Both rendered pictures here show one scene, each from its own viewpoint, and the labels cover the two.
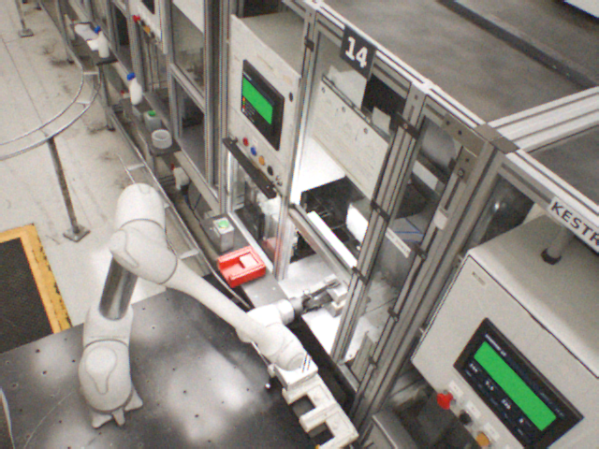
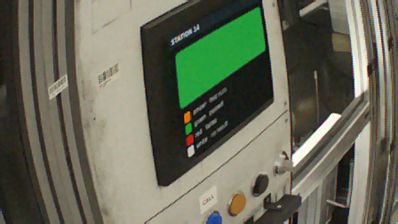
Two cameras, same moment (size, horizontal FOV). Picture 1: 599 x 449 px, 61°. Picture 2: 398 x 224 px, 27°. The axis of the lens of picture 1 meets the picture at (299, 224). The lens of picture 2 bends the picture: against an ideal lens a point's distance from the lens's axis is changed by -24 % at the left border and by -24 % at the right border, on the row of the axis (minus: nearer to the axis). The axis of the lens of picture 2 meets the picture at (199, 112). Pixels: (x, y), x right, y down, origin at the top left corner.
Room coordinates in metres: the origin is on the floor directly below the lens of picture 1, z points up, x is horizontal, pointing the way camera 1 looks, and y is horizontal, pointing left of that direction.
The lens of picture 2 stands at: (1.76, 1.31, 2.12)
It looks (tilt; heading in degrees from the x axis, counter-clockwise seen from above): 25 degrees down; 255
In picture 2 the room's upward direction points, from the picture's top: 6 degrees counter-clockwise
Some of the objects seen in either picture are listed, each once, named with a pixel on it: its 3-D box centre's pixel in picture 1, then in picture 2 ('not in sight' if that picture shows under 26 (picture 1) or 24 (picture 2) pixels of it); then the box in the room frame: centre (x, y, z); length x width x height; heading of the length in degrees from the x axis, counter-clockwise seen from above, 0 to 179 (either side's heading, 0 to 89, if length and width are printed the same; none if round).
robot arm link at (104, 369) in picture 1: (104, 372); not in sight; (0.82, 0.59, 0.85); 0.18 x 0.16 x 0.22; 20
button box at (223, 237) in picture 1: (225, 234); not in sight; (1.45, 0.30, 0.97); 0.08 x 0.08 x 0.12; 39
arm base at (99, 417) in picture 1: (111, 398); not in sight; (0.79, 0.57, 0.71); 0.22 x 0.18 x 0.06; 39
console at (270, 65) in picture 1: (287, 101); (123, 82); (1.53, 0.11, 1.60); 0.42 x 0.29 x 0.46; 39
